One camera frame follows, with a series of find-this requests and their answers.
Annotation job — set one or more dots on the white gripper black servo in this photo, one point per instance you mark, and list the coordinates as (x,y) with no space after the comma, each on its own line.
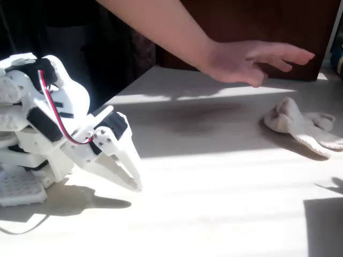
(104,138)

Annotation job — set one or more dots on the beige cloth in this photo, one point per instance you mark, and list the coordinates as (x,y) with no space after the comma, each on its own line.
(289,120)

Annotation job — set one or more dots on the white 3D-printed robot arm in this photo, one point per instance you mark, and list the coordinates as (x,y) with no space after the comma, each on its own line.
(75,96)

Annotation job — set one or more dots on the bare person forearm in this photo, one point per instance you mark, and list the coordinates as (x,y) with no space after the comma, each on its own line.
(160,24)

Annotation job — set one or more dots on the bare person hand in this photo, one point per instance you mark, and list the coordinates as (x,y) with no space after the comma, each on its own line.
(235,61)

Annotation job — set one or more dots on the teal object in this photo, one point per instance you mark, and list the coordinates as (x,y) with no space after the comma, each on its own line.
(337,57)

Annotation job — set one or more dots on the white perforated base plate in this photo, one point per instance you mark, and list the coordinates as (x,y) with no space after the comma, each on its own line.
(18,190)

